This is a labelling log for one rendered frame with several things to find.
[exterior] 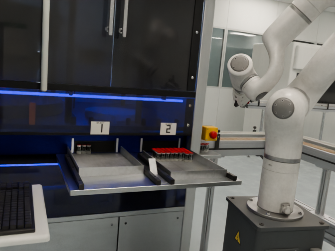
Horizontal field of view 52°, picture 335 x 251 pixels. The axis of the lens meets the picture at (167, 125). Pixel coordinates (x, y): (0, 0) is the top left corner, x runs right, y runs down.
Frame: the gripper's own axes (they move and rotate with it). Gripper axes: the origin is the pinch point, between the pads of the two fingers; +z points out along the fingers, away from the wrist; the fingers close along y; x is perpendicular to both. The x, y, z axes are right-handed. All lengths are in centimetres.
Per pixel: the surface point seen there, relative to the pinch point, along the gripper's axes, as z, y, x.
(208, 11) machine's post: 4, 22, 48
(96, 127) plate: -3, -54, 39
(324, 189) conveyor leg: 81, 10, -43
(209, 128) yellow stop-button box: 33.6, -15.6, 14.7
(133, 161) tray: 3, -53, 17
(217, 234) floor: 163, -61, -10
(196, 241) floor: 144, -75, -5
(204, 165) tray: 22.1, -30.8, -1.0
